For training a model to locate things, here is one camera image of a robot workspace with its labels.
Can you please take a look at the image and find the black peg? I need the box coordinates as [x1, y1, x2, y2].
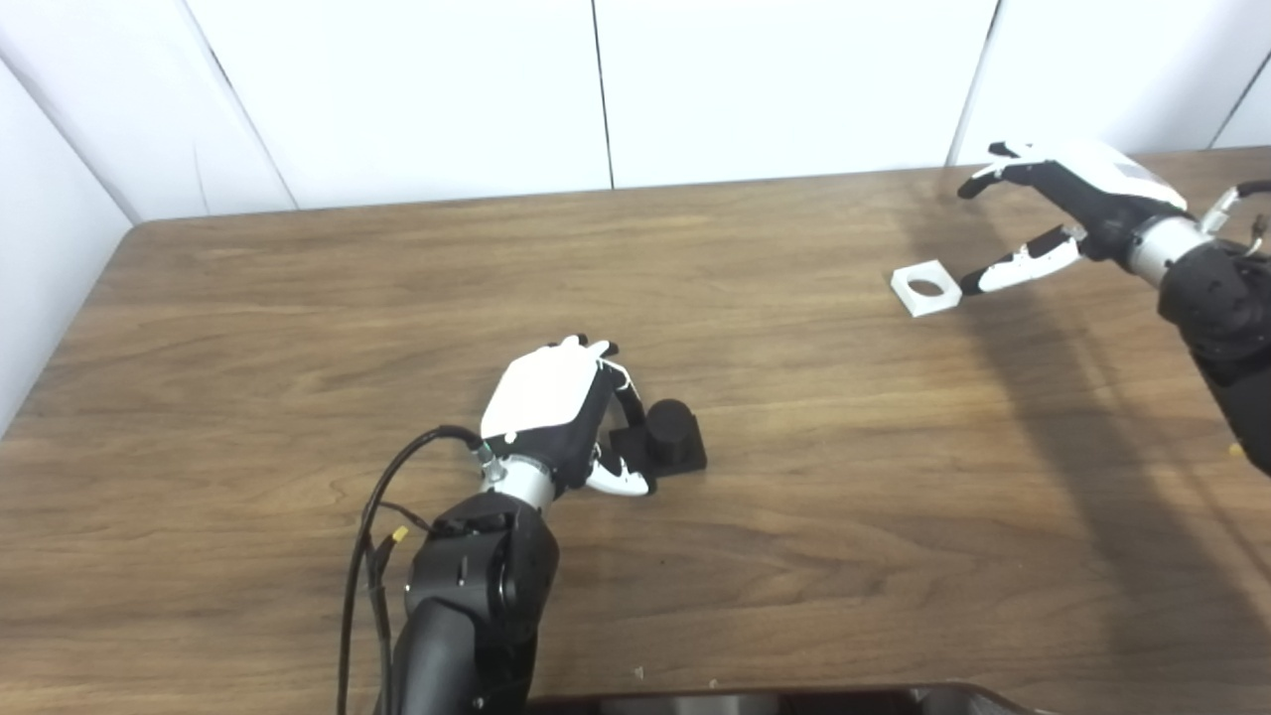
[608, 398, 708, 480]

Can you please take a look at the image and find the white square piece with hole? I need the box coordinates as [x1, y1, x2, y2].
[890, 258, 963, 319]

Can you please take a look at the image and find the dark glossy robot torso edge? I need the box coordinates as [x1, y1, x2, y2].
[521, 683, 1054, 715]

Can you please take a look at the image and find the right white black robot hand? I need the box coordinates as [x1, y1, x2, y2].
[957, 139, 1190, 297]

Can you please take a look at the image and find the thick black wrist cable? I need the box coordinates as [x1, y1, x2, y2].
[336, 425, 497, 715]
[1200, 180, 1271, 234]

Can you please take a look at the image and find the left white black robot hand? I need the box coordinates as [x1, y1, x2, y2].
[480, 335, 651, 498]

